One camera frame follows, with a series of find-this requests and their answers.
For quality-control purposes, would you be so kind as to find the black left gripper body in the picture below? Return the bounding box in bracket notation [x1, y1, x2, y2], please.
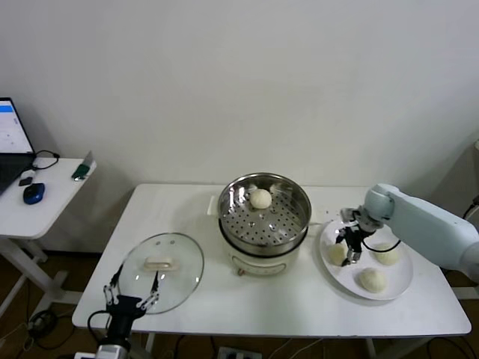
[104, 294, 147, 347]

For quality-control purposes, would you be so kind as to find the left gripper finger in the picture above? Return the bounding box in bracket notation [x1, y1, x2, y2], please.
[103, 263, 124, 306]
[136, 269, 161, 310]

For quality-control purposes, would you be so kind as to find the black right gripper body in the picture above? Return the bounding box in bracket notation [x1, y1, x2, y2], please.
[342, 224, 375, 255]

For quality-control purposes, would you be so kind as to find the white steamed baozi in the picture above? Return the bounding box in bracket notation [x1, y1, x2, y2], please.
[357, 267, 388, 293]
[373, 242, 400, 266]
[327, 243, 347, 267]
[249, 188, 272, 210]

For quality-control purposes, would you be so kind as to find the round glass lid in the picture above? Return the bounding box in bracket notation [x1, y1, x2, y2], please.
[118, 232, 206, 314]

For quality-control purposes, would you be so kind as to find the stainless steel steamer basket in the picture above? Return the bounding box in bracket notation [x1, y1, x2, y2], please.
[217, 171, 313, 255]

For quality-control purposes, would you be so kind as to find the white round plate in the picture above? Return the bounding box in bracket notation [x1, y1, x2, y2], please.
[319, 218, 415, 301]

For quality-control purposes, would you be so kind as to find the cream electric cooker base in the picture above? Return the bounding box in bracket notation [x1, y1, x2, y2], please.
[207, 194, 323, 278]

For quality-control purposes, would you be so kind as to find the white side table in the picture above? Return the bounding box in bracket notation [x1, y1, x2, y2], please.
[0, 156, 97, 311]

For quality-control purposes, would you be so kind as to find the floor power strip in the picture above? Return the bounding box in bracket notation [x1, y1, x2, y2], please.
[216, 346, 263, 359]

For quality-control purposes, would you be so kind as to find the blue computer mouse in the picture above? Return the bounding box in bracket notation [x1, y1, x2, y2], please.
[22, 182, 46, 206]

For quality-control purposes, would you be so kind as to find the open black laptop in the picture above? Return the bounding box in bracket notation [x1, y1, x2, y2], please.
[0, 96, 37, 197]

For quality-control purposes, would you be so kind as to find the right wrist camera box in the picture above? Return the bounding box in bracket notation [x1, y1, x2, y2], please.
[339, 208, 359, 226]

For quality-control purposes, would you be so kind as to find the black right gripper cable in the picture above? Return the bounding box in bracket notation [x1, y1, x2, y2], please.
[361, 239, 403, 252]

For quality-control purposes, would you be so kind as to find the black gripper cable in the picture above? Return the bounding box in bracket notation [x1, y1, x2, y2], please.
[74, 308, 113, 359]
[361, 239, 403, 252]

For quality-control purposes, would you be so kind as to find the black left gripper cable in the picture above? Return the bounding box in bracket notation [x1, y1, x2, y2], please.
[74, 308, 113, 359]

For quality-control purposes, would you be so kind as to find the coiled black floor cable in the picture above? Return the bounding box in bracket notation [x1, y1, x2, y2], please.
[28, 308, 61, 340]

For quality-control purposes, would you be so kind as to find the black white power cable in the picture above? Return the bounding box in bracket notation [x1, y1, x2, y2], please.
[463, 197, 479, 222]

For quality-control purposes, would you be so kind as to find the green handled scraper tool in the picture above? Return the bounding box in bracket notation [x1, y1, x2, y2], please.
[70, 150, 94, 182]

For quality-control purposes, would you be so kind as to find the black looped cable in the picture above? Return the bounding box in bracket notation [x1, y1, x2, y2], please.
[32, 149, 61, 171]

